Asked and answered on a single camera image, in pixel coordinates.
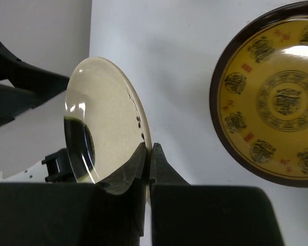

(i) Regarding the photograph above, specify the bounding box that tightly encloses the yellow brown patterned plate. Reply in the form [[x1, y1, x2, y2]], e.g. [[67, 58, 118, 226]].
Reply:
[[209, 1, 308, 188]]

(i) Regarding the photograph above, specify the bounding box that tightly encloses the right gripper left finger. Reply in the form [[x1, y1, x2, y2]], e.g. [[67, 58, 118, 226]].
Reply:
[[0, 143, 147, 245]]

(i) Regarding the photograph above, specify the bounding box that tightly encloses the cream plate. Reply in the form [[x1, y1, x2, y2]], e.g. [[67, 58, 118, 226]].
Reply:
[[64, 57, 152, 195]]

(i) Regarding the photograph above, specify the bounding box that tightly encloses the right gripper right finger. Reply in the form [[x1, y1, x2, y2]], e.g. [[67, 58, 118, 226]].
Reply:
[[150, 143, 284, 245]]

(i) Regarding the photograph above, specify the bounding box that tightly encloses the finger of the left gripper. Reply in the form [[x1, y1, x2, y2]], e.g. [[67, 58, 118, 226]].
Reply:
[[0, 42, 69, 127]]

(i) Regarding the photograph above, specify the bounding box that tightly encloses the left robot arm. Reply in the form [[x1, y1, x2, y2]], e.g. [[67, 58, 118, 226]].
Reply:
[[0, 42, 69, 182]]

